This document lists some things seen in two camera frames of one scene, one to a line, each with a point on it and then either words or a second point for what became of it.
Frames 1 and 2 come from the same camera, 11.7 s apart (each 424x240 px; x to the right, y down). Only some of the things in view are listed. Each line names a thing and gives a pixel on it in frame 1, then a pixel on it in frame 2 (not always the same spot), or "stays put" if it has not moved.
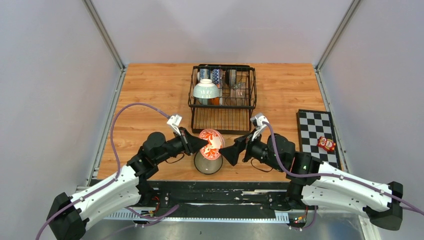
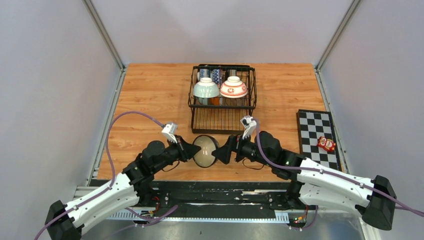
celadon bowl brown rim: [202, 101] stays put
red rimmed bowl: [210, 150] to [233, 88]
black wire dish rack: [221, 97] stays put
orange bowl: [216, 101] stays put
